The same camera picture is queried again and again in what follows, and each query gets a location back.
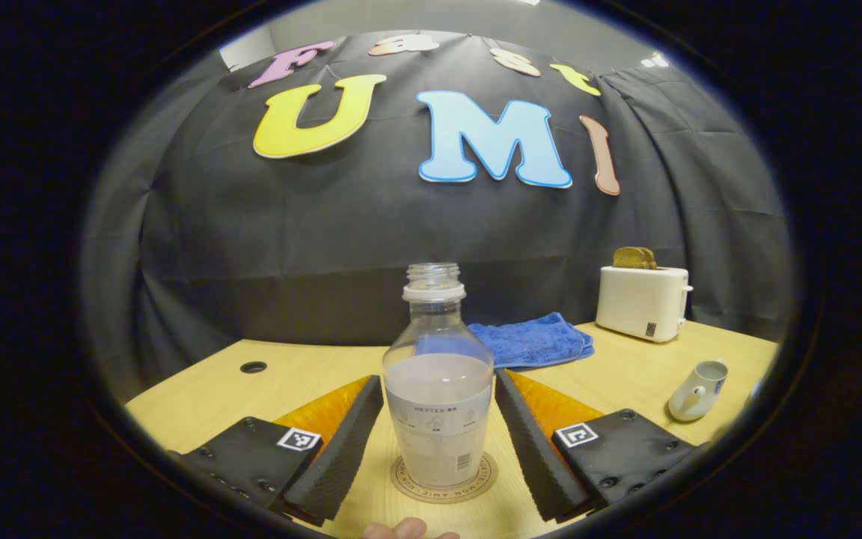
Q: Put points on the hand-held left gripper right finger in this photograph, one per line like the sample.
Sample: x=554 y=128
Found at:
x=532 y=449

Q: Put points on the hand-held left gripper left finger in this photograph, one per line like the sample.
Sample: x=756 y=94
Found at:
x=345 y=457

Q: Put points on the round brown coaster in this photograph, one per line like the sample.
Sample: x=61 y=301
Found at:
x=486 y=473

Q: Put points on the clear plastic water bottle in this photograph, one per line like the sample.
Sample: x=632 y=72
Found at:
x=438 y=389

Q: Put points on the white ceramic teacup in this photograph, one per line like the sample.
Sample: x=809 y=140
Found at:
x=693 y=397

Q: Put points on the blue towel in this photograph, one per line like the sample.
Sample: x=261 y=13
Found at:
x=536 y=340

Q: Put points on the white toaster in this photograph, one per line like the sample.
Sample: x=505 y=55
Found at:
x=640 y=303

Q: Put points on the brown toast slice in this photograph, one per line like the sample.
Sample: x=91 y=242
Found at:
x=623 y=258
x=646 y=259

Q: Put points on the black backdrop cloth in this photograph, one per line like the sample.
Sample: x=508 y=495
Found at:
x=326 y=224

